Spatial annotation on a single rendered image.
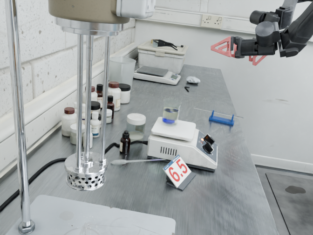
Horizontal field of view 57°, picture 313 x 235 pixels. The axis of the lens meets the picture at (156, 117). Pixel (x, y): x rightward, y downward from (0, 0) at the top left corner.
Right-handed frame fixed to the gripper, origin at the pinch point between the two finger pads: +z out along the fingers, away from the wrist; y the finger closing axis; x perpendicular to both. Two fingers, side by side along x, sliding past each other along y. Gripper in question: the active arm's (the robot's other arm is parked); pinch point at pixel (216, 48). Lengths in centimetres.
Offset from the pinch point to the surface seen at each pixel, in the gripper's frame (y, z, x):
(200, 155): 32.6, -5.3, 31.1
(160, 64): -62, 54, 3
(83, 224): 66, 7, 37
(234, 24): -105, 17, -24
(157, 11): -85, 67, -34
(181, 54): -64, 40, -3
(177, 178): 41, -2, 35
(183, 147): 34.3, -0.9, 28.7
